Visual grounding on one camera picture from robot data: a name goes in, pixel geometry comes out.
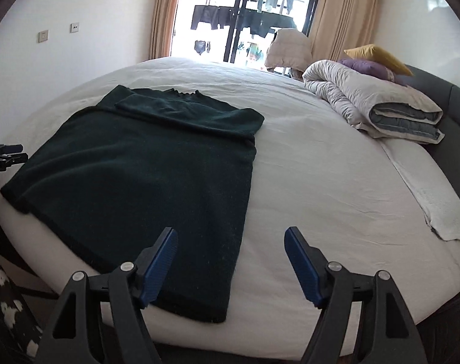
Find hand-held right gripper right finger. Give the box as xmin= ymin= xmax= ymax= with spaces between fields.
xmin=284 ymin=226 xmax=430 ymax=364

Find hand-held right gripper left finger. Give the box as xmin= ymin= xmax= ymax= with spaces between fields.
xmin=36 ymin=227 xmax=178 ymax=364

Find dark green towel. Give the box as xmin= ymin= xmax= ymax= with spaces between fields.
xmin=0 ymin=84 xmax=265 ymax=324

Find round bed with white sheet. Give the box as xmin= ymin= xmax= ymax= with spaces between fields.
xmin=0 ymin=56 xmax=460 ymax=358

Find white flat pillow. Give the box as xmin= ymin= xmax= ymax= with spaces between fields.
xmin=382 ymin=138 xmax=460 ymax=242

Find black white patterned pants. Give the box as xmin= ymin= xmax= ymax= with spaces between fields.
xmin=0 ymin=249 xmax=44 ymax=358

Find folded grey duvet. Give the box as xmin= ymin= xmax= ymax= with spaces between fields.
xmin=303 ymin=60 xmax=445 ymax=145

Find purple pillow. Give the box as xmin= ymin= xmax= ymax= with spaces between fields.
xmin=338 ymin=59 xmax=409 ymax=86

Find beige curtain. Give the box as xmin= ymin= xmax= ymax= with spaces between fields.
xmin=149 ymin=0 xmax=193 ymax=61
xmin=308 ymin=0 xmax=380 ymax=63

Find beige puffer vest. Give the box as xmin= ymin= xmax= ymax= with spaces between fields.
xmin=265 ymin=28 xmax=314 ymax=72

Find yellow pillow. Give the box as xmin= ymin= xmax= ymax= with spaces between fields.
xmin=344 ymin=45 xmax=414 ymax=77

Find row of dark hanging laundry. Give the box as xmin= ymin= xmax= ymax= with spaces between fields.
xmin=191 ymin=0 xmax=299 ymax=54

